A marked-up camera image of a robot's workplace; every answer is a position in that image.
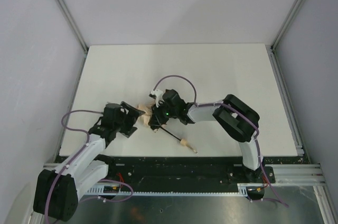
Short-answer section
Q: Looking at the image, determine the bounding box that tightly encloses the beige and black folding umbrella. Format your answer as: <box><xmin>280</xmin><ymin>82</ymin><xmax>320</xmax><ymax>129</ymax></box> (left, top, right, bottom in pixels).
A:
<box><xmin>137</xmin><ymin>101</ymin><xmax>198</xmax><ymax>154</ymax></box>

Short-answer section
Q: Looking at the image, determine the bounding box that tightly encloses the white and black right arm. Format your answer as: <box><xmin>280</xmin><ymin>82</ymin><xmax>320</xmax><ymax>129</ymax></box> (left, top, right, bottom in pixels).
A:
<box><xmin>148</xmin><ymin>89</ymin><xmax>264</xmax><ymax>180</ymax></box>

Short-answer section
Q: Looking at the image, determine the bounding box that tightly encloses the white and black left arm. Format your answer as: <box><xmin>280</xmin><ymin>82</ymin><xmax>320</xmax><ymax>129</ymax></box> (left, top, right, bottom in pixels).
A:
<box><xmin>33</xmin><ymin>101</ymin><xmax>144</xmax><ymax>221</ymax></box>

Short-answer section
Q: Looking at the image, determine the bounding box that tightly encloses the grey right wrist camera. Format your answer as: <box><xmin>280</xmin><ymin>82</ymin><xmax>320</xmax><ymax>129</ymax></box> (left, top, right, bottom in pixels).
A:
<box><xmin>149</xmin><ymin>89</ymin><xmax>164</xmax><ymax>108</ymax></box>

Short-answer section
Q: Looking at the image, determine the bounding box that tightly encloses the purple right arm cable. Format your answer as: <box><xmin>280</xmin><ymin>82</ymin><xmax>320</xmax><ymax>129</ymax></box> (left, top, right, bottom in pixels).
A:
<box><xmin>154</xmin><ymin>75</ymin><xmax>290</xmax><ymax>208</ymax></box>

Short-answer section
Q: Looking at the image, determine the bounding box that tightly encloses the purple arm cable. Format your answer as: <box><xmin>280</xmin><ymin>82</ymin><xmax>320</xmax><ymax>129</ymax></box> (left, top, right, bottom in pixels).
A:
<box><xmin>44</xmin><ymin>110</ymin><xmax>105</xmax><ymax>221</ymax></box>
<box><xmin>154</xmin><ymin>75</ymin><xmax>290</xmax><ymax>208</ymax></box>

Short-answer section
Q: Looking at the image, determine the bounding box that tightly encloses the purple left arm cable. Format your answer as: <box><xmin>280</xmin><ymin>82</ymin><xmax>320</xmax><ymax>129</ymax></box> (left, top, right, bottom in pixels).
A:
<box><xmin>44</xmin><ymin>110</ymin><xmax>105</xmax><ymax>221</ymax></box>

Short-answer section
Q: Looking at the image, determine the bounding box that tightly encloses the grey slotted cable duct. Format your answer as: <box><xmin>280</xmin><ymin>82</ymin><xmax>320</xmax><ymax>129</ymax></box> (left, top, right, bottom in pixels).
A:
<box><xmin>84</xmin><ymin>183</ymin><xmax>267</xmax><ymax>197</ymax></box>

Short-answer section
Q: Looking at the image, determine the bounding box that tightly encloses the aluminium extrusion bracket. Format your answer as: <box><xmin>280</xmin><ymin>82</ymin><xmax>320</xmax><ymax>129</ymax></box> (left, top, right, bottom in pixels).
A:
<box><xmin>271</xmin><ymin>164</ymin><xmax>325</xmax><ymax>186</ymax></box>

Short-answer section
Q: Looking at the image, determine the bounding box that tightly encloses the left aluminium frame post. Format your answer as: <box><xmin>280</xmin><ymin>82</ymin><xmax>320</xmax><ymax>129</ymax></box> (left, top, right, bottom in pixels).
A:
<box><xmin>39</xmin><ymin>0</ymin><xmax>89</xmax><ymax>55</ymax></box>

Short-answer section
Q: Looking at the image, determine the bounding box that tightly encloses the aluminium frame post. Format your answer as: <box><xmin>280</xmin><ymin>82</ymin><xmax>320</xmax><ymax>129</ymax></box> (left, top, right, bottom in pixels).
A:
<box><xmin>39</xmin><ymin>0</ymin><xmax>89</xmax><ymax>55</ymax></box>
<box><xmin>270</xmin><ymin>0</ymin><xmax>306</xmax><ymax>50</ymax></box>

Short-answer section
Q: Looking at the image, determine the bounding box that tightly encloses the right aluminium frame post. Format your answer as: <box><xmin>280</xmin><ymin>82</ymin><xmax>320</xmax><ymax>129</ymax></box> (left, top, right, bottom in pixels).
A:
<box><xmin>270</xmin><ymin>0</ymin><xmax>306</xmax><ymax>50</ymax></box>

